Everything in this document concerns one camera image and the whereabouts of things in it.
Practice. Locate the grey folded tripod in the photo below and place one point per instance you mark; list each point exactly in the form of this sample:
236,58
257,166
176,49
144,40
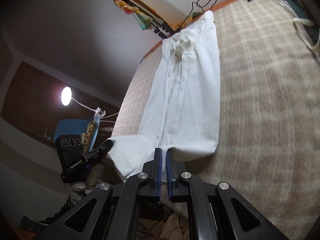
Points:
152,21

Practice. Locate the cream and green cloth pile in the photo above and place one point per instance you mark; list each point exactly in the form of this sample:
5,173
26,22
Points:
304,23

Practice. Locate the colourful floral scarf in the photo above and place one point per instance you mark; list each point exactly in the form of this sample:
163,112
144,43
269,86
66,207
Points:
135,12

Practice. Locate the beige checked bed blanket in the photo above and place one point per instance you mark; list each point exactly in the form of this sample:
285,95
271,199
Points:
269,127

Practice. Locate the round desk lamp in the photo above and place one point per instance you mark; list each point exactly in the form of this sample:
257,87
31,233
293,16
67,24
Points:
66,98

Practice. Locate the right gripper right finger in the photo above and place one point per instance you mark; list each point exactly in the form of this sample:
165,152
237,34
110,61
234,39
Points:
176,191

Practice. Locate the white t-shirt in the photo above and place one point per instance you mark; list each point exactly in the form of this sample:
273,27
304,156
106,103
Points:
183,109

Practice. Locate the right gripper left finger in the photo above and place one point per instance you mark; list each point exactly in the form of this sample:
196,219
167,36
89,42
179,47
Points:
151,187

